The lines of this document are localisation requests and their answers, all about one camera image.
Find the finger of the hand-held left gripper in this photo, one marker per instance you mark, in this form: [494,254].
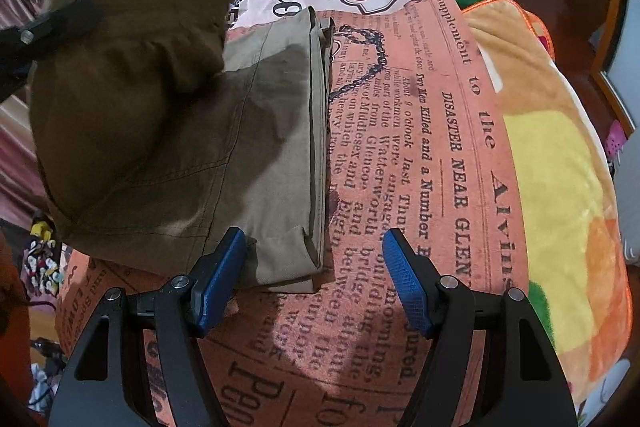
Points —
[60,24]

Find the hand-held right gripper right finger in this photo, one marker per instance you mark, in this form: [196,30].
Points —
[405,277]

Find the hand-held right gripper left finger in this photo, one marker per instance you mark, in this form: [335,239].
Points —
[220,277]

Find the khaki pants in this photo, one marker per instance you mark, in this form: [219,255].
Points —
[270,132]

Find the pink striped curtain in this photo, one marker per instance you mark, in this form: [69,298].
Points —
[15,142]

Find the newspaper print blanket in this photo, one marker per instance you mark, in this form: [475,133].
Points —
[400,107]

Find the dark patterned cloth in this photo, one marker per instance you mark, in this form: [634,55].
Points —
[45,262]

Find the colourful fleece blanket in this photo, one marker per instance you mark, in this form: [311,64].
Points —
[560,167]

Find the white cabinet with stickers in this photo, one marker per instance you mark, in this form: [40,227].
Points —
[631,227]

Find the pink slipper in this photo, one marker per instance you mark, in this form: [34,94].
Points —
[615,139]

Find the frosted door with heart stickers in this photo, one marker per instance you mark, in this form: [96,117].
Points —
[620,77]

